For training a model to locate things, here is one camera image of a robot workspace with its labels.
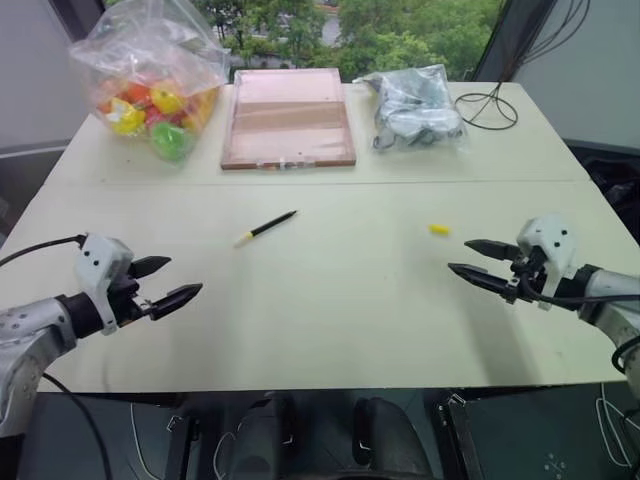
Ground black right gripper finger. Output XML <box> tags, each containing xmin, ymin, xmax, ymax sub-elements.
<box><xmin>463</xmin><ymin>238</ymin><xmax>521</xmax><ymax>261</ymax></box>
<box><xmin>446</xmin><ymin>262</ymin><xmax>515</xmax><ymax>303</ymax></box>

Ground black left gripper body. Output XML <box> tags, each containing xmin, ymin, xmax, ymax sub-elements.
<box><xmin>106</xmin><ymin>262</ymin><xmax>153</xmax><ymax>329</ymax></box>

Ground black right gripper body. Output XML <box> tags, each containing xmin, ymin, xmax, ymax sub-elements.
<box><xmin>503</xmin><ymin>248</ymin><xmax>550</xmax><ymax>305</ymax></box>

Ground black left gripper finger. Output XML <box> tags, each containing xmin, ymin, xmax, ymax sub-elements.
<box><xmin>148</xmin><ymin>282</ymin><xmax>204</xmax><ymax>322</ymax></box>
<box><xmin>130</xmin><ymin>255</ymin><xmax>173</xmax><ymax>279</ymax></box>

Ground black pencil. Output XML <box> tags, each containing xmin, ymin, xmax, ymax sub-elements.
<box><xmin>233</xmin><ymin>209</ymin><xmax>299</xmax><ymax>249</ymax></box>

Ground green plastic toy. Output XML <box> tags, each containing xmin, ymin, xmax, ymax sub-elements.
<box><xmin>150</xmin><ymin>121</ymin><xmax>197</xmax><ymax>162</ymax></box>

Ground black bag beside table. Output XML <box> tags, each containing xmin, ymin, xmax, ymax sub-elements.
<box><xmin>578</xmin><ymin>153</ymin><xmax>640</xmax><ymax>222</ymax></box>

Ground large yellow plastic toy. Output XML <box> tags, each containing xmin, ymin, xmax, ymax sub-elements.
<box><xmin>106</xmin><ymin>96</ymin><xmax>147</xmax><ymax>136</ymax></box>

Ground black case under table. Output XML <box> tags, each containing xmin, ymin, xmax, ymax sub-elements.
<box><xmin>438</xmin><ymin>385</ymin><xmax>640</xmax><ymax>480</ymax></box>

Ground clear bag of grey parts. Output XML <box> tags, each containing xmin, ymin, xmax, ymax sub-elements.
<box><xmin>351</xmin><ymin>63</ymin><xmax>472</xmax><ymax>154</ymax></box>

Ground small yellow plastic toy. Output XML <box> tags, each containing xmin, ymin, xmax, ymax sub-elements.
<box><xmin>149</xmin><ymin>84</ymin><xmax>186</xmax><ymax>115</ymax></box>

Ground orange plastic toy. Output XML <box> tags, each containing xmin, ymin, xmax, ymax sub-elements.
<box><xmin>123</xmin><ymin>82</ymin><xmax>152</xmax><ymax>107</ymax></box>

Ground pink wooden tray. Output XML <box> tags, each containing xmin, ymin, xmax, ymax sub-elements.
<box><xmin>219</xmin><ymin>68</ymin><xmax>358</xmax><ymax>173</ymax></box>

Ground clear bag of colourful toys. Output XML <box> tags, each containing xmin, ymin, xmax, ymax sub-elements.
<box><xmin>68</xmin><ymin>0</ymin><xmax>232</xmax><ymax>167</ymax></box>

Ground green trees outside window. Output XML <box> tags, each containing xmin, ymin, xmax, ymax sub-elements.
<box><xmin>192</xmin><ymin>0</ymin><xmax>504</xmax><ymax>82</ymax></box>

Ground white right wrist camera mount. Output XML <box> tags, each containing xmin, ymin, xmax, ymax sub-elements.
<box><xmin>515</xmin><ymin>214</ymin><xmax>582</xmax><ymax>312</ymax></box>

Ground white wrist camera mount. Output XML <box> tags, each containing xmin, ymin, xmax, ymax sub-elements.
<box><xmin>74</xmin><ymin>233</ymin><xmax>136</xmax><ymax>337</ymax></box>
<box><xmin>515</xmin><ymin>214</ymin><xmax>582</xmax><ymax>312</ymax></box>

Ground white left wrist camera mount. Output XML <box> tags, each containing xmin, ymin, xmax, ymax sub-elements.
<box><xmin>74</xmin><ymin>233</ymin><xmax>136</xmax><ymax>337</ymax></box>

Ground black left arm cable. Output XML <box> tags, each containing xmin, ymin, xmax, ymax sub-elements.
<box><xmin>0</xmin><ymin>235</ymin><xmax>85</xmax><ymax>268</ymax></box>

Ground black cable under table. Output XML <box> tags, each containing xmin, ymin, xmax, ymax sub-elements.
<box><xmin>41</xmin><ymin>371</ymin><xmax>114</xmax><ymax>480</ymax></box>

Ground black cable loop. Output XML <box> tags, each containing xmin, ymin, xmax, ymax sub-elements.
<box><xmin>453</xmin><ymin>78</ymin><xmax>520</xmax><ymax>132</ymax></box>

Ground thin white cable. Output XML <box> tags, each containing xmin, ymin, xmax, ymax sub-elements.
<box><xmin>593</xmin><ymin>381</ymin><xmax>637</xmax><ymax>469</ymax></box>
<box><xmin>211</xmin><ymin>430</ymin><xmax>237</xmax><ymax>480</ymax></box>

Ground hanging black cable bundle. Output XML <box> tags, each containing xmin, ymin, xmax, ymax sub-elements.
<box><xmin>493</xmin><ymin>0</ymin><xmax>592</xmax><ymax>97</ymax></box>

